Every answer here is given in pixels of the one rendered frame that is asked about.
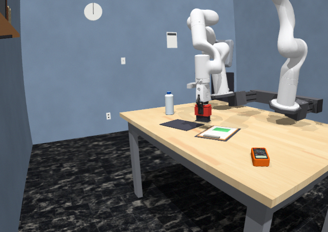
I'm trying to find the white bottle with blue cap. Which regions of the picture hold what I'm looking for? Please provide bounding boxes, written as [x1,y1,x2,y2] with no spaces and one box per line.
[165,91,174,115]

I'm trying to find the orange multimeter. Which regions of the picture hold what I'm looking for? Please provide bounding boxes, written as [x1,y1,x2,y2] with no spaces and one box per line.
[251,148,270,166]

